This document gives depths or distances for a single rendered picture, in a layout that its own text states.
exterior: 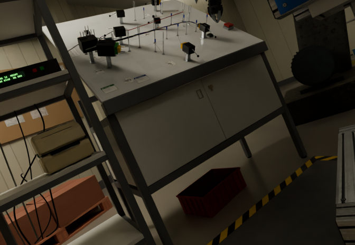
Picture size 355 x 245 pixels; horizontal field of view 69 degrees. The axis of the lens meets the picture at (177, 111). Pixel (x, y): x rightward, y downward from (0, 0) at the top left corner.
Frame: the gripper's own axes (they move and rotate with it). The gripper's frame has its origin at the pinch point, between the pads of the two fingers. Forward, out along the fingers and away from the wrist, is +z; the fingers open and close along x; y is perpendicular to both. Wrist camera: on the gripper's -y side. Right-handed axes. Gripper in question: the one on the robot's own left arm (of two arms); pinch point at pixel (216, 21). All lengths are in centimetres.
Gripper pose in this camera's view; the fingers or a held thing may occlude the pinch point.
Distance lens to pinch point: 171.4
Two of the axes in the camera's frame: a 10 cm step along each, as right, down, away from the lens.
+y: 1.4, -8.1, 5.7
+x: -9.6, 0.3, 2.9
